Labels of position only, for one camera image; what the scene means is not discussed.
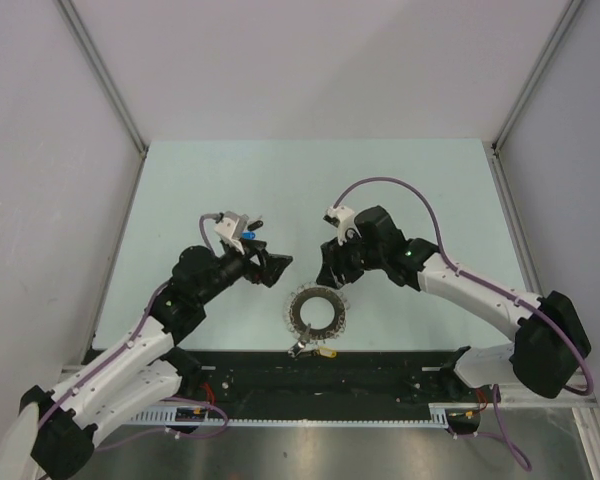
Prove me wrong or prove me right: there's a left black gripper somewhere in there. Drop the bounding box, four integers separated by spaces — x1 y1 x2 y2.
196 237 291 305

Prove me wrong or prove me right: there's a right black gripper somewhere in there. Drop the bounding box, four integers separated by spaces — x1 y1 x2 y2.
316 229 385 291

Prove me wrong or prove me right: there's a metal disc with keyrings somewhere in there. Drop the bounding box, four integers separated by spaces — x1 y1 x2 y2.
282 283 349 343

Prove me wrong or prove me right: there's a yellow tag key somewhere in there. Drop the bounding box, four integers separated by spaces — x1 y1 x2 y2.
287 325 337 359

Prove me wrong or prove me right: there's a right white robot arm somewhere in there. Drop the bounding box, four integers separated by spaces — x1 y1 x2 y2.
317 206 591 401

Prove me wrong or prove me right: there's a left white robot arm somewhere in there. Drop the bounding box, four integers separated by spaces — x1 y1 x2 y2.
20 240 293 479

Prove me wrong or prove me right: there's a black tag key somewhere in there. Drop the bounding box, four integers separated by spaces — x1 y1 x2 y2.
248 216 264 231

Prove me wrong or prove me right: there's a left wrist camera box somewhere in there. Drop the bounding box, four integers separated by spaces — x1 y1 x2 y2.
214 211 249 255

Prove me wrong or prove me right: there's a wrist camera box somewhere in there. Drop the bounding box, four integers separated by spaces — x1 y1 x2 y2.
214 211 249 255
323 206 357 245

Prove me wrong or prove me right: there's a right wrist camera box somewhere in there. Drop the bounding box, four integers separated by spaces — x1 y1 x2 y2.
323 206 357 245

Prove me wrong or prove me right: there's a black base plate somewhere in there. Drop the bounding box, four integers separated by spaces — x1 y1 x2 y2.
82 349 564 421

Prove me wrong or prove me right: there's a white slotted cable duct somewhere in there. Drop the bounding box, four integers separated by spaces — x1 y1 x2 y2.
124 402 486 436

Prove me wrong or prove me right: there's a right aluminium frame post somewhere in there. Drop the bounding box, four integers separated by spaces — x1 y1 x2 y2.
492 0 586 151

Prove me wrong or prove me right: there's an aluminium frame post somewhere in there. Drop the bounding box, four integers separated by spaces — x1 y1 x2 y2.
54 0 149 154
492 0 586 151

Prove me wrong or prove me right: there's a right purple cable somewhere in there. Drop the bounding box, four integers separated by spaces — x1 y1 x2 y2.
332 176 596 471

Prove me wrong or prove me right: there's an aluminium front rail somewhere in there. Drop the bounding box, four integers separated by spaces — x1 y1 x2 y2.
52 364 599 409

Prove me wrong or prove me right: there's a left aluminium frame post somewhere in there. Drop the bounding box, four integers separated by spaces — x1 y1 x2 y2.
54 0 149 154

